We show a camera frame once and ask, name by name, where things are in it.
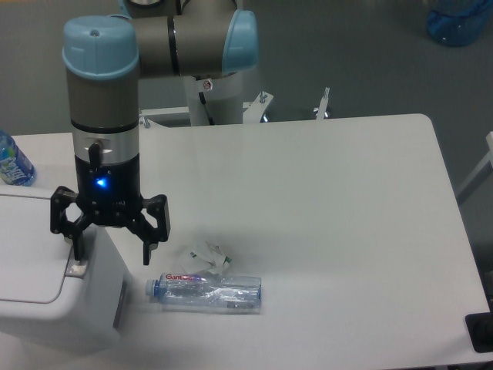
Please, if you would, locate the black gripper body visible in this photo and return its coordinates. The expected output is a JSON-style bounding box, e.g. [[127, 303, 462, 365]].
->
[[75, 141, 143, 227]]

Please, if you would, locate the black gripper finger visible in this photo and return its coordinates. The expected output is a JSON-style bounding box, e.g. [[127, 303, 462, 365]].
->
[[129, 194, 169, 265], [50, 186, 94, 261]]

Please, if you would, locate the white push-lid trash can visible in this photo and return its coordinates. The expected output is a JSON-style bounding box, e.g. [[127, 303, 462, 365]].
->
[[1, 185, 132, 349]]

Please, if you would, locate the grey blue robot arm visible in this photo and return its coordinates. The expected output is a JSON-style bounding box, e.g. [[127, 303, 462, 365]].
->
[[50, 1, 259, 262]]

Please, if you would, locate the blue labelled water bottle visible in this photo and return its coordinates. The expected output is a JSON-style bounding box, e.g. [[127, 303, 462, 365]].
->
[[1, 130, 36, 187]]

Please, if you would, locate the crumpled white paper carton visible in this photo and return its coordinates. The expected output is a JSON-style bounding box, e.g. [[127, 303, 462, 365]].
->
[[178, 242, 232, 275]]

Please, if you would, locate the crushed clear plastic bottle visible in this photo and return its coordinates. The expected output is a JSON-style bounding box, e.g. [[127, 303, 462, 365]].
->
[[145, 273, 262, 314]]

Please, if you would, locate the black device at table edge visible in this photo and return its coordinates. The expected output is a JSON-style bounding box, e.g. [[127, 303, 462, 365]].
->
[[465, 312, 492, 353]]

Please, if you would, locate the large blue water jug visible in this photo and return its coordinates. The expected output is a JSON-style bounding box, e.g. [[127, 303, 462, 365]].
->
[[426, 0, 492, 47]]

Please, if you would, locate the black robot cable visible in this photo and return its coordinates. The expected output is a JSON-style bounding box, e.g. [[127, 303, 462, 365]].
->
[[198, 79, 216, 126]]

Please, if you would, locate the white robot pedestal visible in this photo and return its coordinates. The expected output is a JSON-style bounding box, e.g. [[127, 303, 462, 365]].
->
[[138, 71, 331, 128]]

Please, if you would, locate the white frame at right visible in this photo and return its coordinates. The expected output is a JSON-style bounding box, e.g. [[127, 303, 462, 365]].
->
[[455, 132, 492, 207]]

